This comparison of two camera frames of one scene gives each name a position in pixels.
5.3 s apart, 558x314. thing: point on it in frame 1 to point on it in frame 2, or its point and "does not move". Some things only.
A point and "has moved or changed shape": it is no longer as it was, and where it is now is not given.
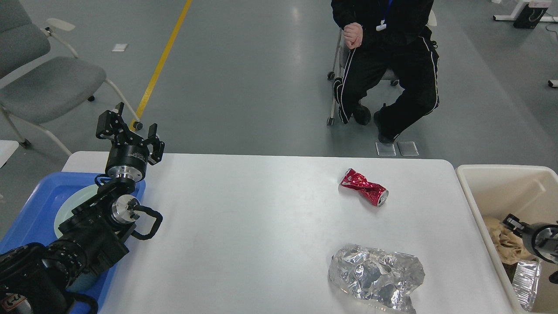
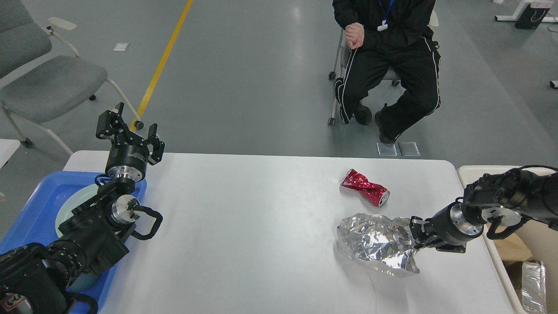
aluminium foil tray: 525,282 has moved or changed shape
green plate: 72,200 does not move
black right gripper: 541,238 to 449,230
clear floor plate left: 386,149 does not move
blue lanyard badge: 383,25 does not move
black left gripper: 127,156 does not move
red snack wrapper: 372,192 does not move
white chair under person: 342,51 does not move
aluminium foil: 375,281 to 386,246
